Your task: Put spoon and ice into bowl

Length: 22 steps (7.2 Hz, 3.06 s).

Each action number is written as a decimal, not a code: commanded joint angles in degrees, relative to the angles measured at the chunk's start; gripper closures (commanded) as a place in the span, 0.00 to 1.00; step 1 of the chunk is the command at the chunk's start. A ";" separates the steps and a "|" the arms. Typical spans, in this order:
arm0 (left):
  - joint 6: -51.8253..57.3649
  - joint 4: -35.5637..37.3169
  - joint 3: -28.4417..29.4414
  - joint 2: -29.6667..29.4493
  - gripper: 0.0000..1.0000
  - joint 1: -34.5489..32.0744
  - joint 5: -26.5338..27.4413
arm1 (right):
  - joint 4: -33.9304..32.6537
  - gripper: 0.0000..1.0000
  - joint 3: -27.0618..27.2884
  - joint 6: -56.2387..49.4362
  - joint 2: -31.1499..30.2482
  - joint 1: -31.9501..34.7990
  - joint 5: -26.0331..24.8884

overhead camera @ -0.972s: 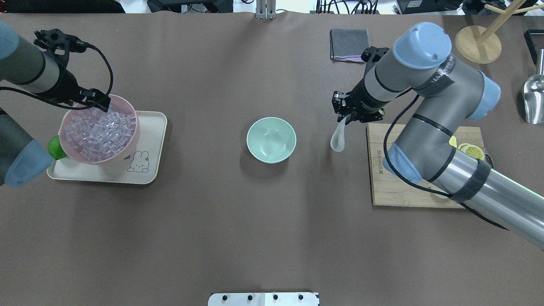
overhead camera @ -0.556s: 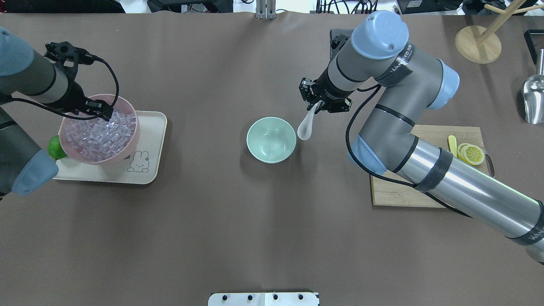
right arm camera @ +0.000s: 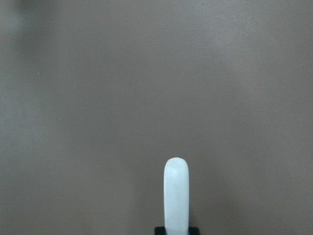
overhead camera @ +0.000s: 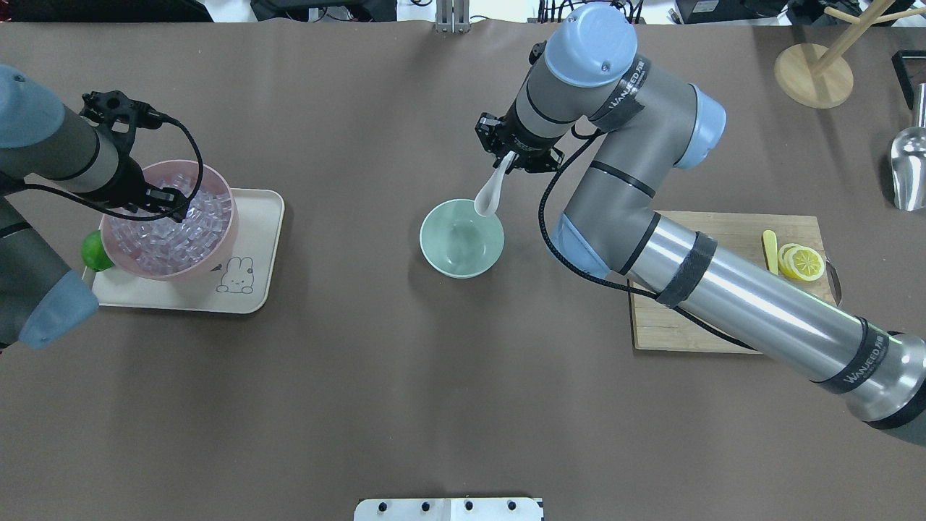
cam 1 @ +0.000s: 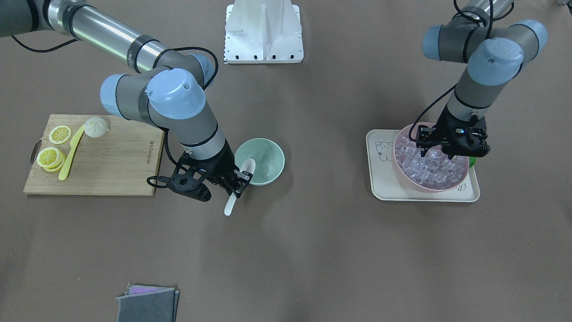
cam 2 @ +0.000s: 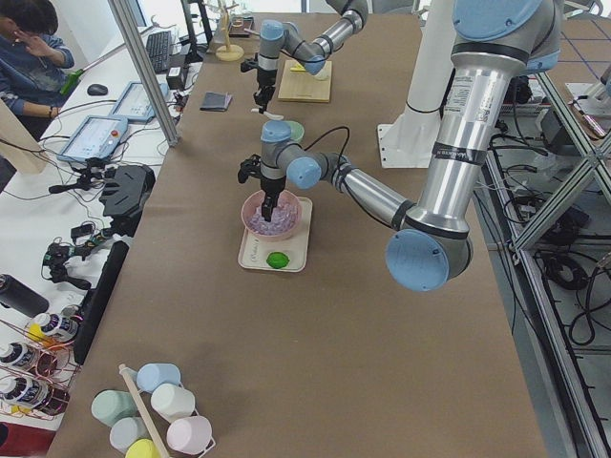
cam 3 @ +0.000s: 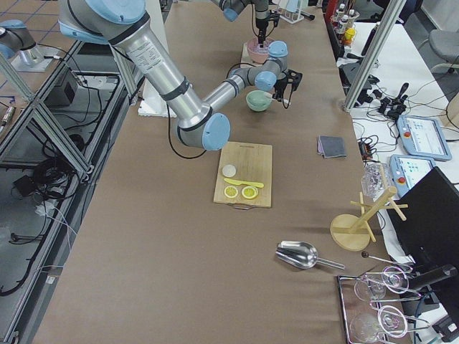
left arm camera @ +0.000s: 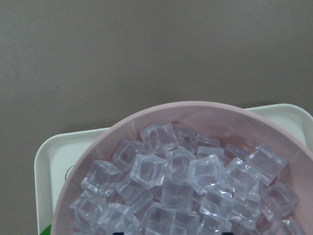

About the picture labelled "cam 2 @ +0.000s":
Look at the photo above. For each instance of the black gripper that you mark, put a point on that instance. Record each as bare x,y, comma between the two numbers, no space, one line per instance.
263,78
272,184

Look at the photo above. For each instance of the white ceramic spoon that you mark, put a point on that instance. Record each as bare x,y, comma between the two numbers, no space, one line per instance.
271,116

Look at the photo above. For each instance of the pink bowl of ice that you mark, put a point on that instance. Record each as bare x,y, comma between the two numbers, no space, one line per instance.
285,217

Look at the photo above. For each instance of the mint green bowl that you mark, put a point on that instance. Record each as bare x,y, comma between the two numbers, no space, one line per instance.
297,130

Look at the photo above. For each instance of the bamboo cutting board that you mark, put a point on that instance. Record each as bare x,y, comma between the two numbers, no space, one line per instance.
303,87

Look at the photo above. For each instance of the grey folded cloth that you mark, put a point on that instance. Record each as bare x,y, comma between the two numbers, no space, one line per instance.
216,102

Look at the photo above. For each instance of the wooden cup tree stand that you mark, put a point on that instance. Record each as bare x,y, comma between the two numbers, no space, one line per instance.
220,44

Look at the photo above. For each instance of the cream rabbit tray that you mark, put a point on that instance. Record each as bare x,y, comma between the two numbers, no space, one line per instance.
254,251

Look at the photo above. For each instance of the green lime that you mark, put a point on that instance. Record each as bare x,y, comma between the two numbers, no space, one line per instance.
277,260

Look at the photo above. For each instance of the black keyboard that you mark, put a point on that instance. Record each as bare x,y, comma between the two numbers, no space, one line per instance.
158,46

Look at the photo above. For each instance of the far teach pendant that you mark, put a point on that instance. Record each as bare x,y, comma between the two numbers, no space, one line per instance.
134,104

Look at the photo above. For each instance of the teach pendant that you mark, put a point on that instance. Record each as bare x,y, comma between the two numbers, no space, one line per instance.
134,104
96,137

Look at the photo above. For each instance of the black computer mouse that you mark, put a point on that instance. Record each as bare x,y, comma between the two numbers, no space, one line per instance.
97,90

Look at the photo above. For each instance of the near teach pendant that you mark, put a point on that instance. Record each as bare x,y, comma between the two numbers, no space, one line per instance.
96,137

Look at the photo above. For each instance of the light blue cup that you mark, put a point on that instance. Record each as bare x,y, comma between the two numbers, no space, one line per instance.
151,376

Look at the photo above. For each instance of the white cup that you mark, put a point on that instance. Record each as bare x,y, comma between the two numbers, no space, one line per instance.
173,402

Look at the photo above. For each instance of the seated person in blue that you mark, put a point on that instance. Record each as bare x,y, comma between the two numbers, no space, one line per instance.
34,61

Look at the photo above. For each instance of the pink cup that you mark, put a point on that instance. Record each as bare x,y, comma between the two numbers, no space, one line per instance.
190,435

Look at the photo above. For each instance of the mint green cup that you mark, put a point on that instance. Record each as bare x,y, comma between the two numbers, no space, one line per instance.
110,406

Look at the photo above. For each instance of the grey cup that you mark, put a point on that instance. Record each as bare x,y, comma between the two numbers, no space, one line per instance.
127,431

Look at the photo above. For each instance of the yellow cup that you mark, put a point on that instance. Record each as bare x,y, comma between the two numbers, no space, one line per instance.
142,448

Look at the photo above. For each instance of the black bracket device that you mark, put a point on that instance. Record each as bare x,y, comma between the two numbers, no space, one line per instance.
126,189

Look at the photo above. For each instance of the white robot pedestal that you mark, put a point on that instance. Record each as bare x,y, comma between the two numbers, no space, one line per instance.
408,141

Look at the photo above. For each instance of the aluminium frame post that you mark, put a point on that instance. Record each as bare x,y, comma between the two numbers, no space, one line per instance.
127,25

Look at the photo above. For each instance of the copper wire bottle rack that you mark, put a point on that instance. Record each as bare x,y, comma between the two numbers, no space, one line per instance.
38,366

